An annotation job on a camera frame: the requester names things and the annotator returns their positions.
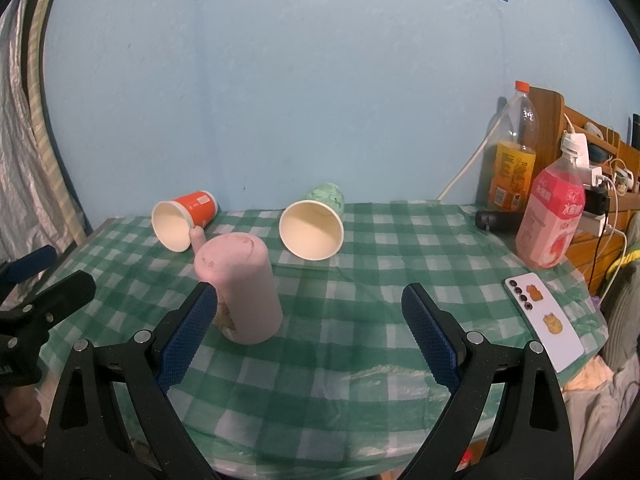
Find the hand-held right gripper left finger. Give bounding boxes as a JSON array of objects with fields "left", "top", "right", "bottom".
[{"left": 42, "top": 281, "right": 221, "bottom": 480}]

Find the white phone with stickers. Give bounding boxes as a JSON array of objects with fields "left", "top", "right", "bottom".
[{"left": 504, "top": 274, "right": 586, "bottom": 373}]

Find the white charging cable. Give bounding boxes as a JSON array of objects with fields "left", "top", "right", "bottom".
[{"left": 592, "top": 157, "right": 630, "bottom": 303}]

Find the orange drink bottle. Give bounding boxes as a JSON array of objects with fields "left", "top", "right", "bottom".
[{"left": 487, "top": 80, "right": 538, "bottom": 212}]

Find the white charger plug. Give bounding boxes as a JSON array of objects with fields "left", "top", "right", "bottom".
[{"left": 562, "top": 130, "right": 592, "bottom": 171}]

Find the orange paper cup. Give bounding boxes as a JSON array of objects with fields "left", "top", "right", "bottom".
[{"left": 151, "top": 190, "right": 220, "bottom": 252}]

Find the pink drink bottle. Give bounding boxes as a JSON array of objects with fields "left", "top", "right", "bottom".
[{"left": 515, "top": 135, "right": 587, "bottom": 270}]

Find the black power adapter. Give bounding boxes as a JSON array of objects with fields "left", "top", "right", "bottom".
[{"left": 584, "top": 187, "right": 610, "bottom": 216}]

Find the grey curtain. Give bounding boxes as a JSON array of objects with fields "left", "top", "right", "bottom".
[{"left": 0, "top": 0, "right": 93, "bottom": 273}]

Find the person's left hand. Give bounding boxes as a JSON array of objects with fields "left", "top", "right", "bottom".
[{"left": 0, "top": 386, "right": 47, "bottom": 445}]

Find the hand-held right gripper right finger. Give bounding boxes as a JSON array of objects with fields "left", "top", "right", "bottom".
[{"left": 401, "top": 282, "right": 575, "bottom": 480}]

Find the green paper cup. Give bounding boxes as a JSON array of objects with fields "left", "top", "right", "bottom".
[{"left": 278, "top": 182, "right": 346, "bottom": 261}]

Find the light blanket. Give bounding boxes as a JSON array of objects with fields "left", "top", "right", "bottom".
[{"left": 562, "top": 355, "right": 640, "bottom": 480}]

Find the green checked tablecloth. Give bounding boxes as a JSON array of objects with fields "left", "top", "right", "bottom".
[{"left": 37, "top": 200, "right": 608, "bottom": 476}]

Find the wooden shelf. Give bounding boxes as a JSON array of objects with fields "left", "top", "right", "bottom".
[{"left": 477, "top": 86, "right": 640, "bottom": 301}]

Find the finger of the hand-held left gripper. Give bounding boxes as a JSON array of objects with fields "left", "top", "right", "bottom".
[
  {"left": 17, "top": 270, "right": 97, "bottom": 333},
  {"left": 0, "top": 245, "right": 57, "bottom": 291}
]

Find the pink cup with handle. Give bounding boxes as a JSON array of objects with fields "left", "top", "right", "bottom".
[{"left": 190, "top": 226, "right": 284, "bottom": 345}]

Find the black cylinder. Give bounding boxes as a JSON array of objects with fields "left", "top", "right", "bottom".
[{"left": 475, "top": 210, "right": 526, "bottom": 235}]

